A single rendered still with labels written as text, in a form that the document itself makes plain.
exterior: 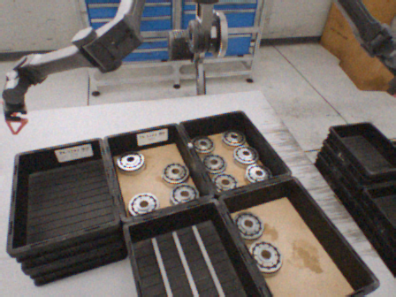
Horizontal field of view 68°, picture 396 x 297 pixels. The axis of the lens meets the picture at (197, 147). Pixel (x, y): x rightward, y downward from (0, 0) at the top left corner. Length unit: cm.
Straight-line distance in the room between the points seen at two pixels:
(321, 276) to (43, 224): 88
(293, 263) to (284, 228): 12
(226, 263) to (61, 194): 62
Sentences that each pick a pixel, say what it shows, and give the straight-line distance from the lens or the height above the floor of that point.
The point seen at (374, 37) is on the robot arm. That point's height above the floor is 135.
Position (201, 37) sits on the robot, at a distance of 136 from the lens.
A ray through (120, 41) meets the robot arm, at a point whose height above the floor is 137.
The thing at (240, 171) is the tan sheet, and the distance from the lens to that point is 117.
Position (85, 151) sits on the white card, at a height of 89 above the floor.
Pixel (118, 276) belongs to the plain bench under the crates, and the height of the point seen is 70.
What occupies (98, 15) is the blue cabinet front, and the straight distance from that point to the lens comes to 282.
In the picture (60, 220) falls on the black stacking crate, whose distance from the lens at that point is 108.
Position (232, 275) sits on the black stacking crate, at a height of 83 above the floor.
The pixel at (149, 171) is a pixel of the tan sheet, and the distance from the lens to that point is 115.
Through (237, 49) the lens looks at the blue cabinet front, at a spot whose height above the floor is 38.
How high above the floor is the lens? 168
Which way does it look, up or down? 43 degrees down
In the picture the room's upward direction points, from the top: 4 degrees clockwise
